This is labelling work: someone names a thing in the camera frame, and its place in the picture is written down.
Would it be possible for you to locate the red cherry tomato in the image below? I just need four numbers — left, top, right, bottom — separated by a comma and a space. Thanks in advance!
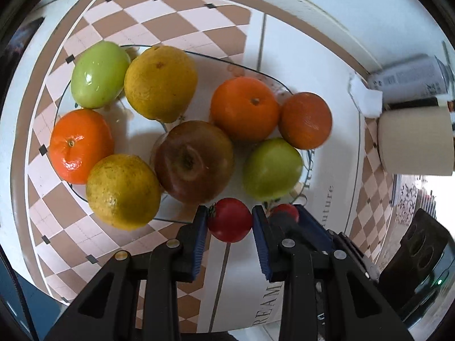
271, 204, 299, 222
208, 198, 253, 243

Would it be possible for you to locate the grey spray can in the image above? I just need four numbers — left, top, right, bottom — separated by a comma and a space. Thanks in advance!
367, 55, 454, 105

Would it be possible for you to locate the cream utensil holder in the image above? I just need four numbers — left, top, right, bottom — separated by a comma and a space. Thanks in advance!
378, 106, 454, 176

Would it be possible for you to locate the white crumpled tissue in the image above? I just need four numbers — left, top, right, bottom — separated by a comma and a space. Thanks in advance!
348, 74, 382, 118

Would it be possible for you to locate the brownish orange fruit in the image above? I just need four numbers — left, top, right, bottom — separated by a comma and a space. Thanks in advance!
278, 92, 332, 150

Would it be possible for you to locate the checkered brown table mat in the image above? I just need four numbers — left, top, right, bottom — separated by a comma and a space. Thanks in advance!
12, 0, 398, 340

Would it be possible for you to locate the yellow lemon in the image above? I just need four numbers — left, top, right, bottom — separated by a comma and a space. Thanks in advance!
124, 45, 198, 123

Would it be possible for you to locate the yellow orange citrus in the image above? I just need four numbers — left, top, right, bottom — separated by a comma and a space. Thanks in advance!
86, 154, 162, 231

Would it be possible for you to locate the green apple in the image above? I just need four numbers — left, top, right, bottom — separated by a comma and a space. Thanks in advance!
242, 138, 304, 202
71, 41, 131, 109

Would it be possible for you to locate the dark red apple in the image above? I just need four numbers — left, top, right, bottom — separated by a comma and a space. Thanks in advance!
153, 120, 234, 205

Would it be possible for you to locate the orange tangerine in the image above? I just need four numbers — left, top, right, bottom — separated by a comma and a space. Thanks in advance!
49, 109, 114, 185
209, 76, 280, 143

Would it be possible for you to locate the floral oval ceramic plate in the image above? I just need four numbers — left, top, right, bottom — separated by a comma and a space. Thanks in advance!
52, 45, 316, 225

